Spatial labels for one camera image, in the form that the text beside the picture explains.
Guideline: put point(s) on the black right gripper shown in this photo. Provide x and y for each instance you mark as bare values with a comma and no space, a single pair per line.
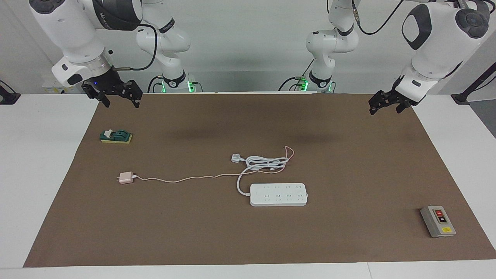
106,83

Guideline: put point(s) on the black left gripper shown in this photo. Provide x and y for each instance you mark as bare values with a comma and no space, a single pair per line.
397,96

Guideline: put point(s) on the pink charger adapter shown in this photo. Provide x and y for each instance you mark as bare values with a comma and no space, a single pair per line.
126,178

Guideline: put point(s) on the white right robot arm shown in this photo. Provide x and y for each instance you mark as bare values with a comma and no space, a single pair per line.
73,27

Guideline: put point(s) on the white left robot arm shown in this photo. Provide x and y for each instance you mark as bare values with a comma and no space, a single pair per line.
438,38

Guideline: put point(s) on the white power strip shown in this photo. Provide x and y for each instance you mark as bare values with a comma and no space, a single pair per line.
279,194

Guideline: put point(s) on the black stand clamp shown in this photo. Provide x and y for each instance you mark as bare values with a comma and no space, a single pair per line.
474,85
7,97

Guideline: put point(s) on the brown table mat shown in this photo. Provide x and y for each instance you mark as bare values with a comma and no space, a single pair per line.
193,240

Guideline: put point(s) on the green knife switch yellow base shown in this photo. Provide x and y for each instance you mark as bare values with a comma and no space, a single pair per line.
116,136

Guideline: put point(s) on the white wall outlet box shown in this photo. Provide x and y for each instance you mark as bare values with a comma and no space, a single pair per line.
50,89

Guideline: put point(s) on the grey push-button switch box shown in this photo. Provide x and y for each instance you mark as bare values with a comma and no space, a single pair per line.
438,221

